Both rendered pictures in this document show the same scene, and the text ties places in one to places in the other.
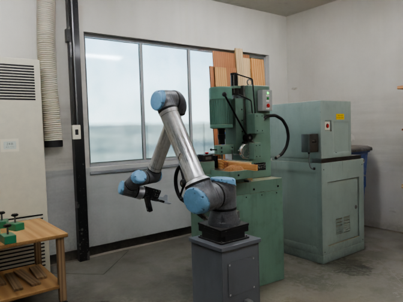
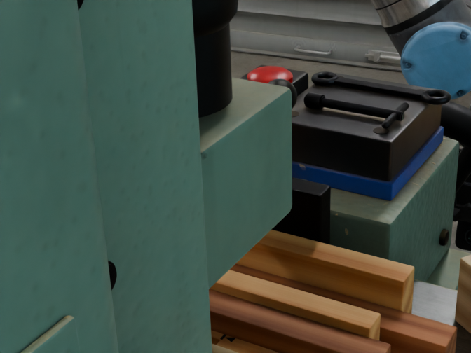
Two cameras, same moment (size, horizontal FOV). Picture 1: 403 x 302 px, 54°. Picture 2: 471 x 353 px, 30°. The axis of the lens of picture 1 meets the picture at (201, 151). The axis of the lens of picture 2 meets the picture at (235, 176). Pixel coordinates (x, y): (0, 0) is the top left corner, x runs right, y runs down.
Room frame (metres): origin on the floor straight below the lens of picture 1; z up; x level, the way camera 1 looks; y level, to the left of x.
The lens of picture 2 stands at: (3.37, -0.30, 1.22)
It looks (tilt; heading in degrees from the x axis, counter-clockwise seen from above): 27 degrees down; 154
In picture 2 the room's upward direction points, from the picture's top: 2 degrees counter-clockwise
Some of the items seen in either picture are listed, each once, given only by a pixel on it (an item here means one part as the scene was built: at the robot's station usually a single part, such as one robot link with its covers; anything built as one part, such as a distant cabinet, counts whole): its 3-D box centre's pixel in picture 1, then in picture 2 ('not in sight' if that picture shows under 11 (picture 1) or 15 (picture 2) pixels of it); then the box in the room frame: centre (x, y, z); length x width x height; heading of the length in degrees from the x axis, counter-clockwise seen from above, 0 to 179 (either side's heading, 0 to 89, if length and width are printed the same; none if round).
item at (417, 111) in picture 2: (201, 157); (326, 117); (2.91, 0.00, 0.99); 0.13 x 0.11 x 0.06; 33
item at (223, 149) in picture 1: (224, 150); (156, 207); (3.03, -0.17, 1.03); 0.14 x 0.07 x 0.09; 123
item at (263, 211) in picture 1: (236, 234); not in sight; (3.09, -0.26, 0.36); 0.58 x 0.45 x 0.71; 123
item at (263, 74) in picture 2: not in sight; (270, 78); (2.90, -0.04, 1.02); 0.03 x 0.03 x 0.01
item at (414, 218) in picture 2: (201, 167); (330, 213); (2.91, 0.00, 0.92); 0.15 x 0.13 x 0.09; 33
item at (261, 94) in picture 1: (264, 100); not in sight; (3.08, -0.50, 1.40); 0.10 x 0.06 x 0.16; 123
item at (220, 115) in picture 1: (220, 108); not in sight; (3.03, -0.16, 1.35); 0.18 x 0.18 x 0.31
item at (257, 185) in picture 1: (235, 184); not in sight; (3.09, -0.26, 0.76); 0.57 x 0.45 x 0.09; 123
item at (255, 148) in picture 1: (253, 150); not in sight; (2.99, -0.40, 1.02); 0.09 x 0.07 x 0.12; 33
